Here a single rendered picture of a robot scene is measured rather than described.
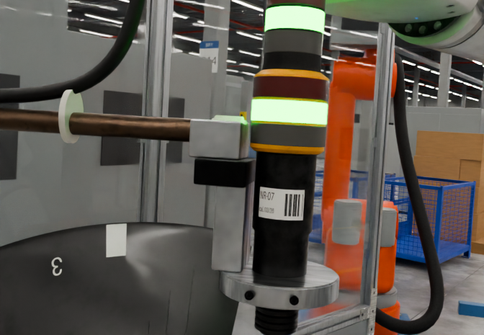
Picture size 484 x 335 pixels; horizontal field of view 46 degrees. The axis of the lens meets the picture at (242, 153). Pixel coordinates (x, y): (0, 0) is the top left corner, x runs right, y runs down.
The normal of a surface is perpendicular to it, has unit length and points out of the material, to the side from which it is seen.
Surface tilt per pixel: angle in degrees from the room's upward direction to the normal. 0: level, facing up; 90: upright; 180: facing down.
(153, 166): 90
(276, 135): 90
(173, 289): 44
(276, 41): 90
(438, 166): 90
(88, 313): 52
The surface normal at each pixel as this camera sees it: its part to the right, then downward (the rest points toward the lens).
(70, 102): 0.98, 0.07
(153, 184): 0.71, 0.07
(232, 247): -0.18, 0.04
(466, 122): -0.58, 0.01
